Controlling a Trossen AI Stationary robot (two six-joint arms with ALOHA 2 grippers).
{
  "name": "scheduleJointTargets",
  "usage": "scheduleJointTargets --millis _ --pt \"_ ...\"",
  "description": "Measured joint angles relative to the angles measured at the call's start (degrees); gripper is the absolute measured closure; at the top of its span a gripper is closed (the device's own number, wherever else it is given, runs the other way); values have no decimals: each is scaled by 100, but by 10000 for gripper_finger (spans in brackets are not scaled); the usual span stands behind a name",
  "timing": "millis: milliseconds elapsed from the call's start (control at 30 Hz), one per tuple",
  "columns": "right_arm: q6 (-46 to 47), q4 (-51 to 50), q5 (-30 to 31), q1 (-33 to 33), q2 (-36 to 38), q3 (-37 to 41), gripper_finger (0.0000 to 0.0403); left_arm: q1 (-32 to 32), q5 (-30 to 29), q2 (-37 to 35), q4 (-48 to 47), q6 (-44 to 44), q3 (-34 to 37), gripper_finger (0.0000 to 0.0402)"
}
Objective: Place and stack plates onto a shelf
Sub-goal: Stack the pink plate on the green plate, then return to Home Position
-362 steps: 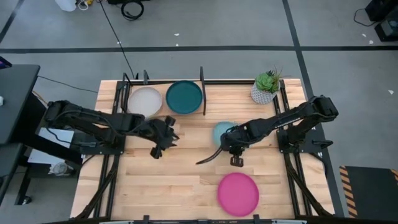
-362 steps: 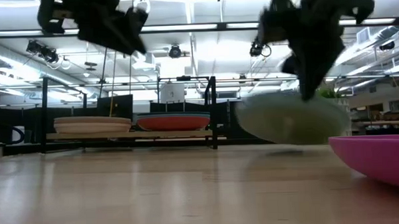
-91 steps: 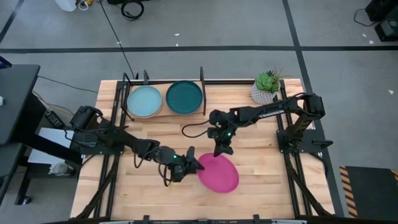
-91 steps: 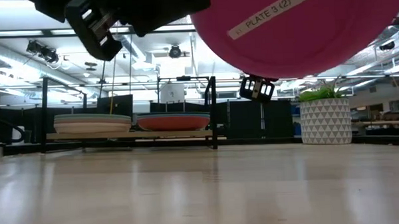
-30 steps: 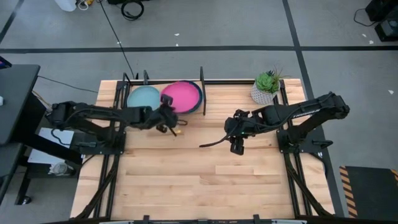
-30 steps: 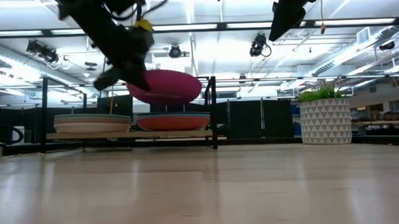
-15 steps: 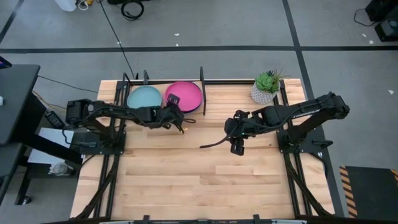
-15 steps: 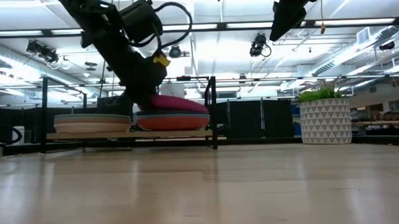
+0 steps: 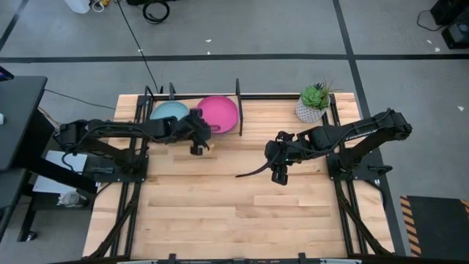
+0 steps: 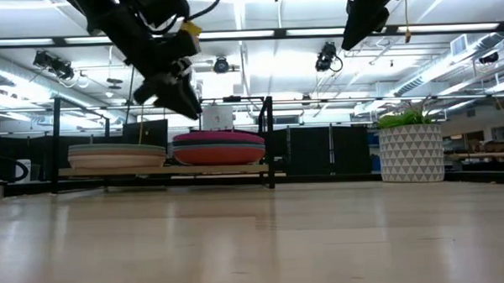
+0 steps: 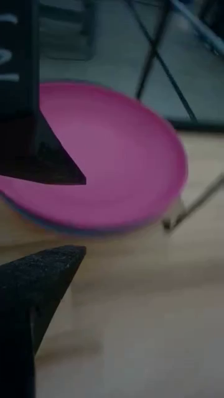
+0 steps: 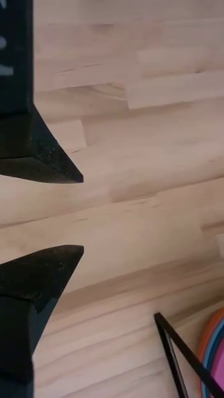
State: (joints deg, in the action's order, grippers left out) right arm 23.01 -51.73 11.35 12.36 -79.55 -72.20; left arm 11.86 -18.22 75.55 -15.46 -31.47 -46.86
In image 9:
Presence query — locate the black equipment box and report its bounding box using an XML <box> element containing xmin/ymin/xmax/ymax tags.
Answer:
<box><xmin>430</xmin><ymin>0</ymin><xmax>469</xmax><ymax>26</ymax></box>
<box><xmin>441</xmin><ymin>21</ymin><xmax>469</xmax><ymax>50</ymax></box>

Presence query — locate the white container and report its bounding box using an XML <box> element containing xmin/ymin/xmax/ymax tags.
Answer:
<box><xmin>64</xmin><ymin>0</ymin><xmax>91</xmax><ymax>15</ymax></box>

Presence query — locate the black desk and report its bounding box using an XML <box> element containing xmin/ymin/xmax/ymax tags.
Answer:
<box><xmin>0</xmin><ymin>75</ymin><xmax>98</xmax><ymax>243</ymax></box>

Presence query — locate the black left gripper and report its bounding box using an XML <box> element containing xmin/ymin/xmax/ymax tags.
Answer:
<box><xmin>174</xmin><ymin>108</ymin><xmax>213</xmax><ymax>151</ymax></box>

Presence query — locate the coiled black cable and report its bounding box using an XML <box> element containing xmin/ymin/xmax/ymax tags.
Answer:
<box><xmin>141</xmin><ymin>0</ymin><xmax>171</xmax><ymax>25</ymax></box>

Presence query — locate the white board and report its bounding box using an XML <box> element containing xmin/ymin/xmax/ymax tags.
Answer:
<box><xmin>32</xmin><ymin>149</ymin><xmax>89</xmax><ymax>195</ymax></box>

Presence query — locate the succulent in white patterned pot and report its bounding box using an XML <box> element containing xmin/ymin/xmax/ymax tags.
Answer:
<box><xmin>295</xmin><ymin>78</ymin><xmax>344</xmax><ymax>124</ymax></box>

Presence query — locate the pink plate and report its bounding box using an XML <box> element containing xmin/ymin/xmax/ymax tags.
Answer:
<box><xmin>196</xmin><ymin>95</ymin><xmax>240</xmax><ymax>135</ymax></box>

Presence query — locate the long black floor cable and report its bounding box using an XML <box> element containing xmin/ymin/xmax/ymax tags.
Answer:
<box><xmin>116</xmin><ymin>0</ymin><xmax>161</xmax><ymax>93</ymax></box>

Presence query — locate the black mat with hazard stripes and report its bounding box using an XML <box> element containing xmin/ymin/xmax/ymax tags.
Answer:
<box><xmin>399</xmin><ymin>194</ymin><xmax>469</xmax><ymax>257</ymax></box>

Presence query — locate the black metal table frame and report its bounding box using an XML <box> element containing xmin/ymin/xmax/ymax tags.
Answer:
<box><xmin>87</xmin><ymin>91</ymin><xmax>395</xmax><ymax>264</ymax></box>

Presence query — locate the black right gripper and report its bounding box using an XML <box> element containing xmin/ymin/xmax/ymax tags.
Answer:
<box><xmin>235</xmin><ymin>131</ymin><xmax>300</xmax><ymax>179</ymax></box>

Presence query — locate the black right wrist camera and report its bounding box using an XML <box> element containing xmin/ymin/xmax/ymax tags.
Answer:
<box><xmin>270</xmin><ymin>164</ymin><xmax>289</xmax><ymax>186</ymax></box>

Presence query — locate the black dish rack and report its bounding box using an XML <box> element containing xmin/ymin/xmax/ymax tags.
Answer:
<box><xmin>137</xmin><ymin>78</ymin><xmax>245</xmax><ymax>137</ymax></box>

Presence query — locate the dark teal bowl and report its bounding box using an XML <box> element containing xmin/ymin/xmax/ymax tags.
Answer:
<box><xmin>149</xmin><ymin>100</ymin><xmax>191</xmax><ymax>122</ymax></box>

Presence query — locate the thin black desk cable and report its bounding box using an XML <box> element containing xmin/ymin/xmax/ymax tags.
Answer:
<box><xmin>43</xmin><ymin>89</ymin><xmax>117</xmax><ymax>111</ymax></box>

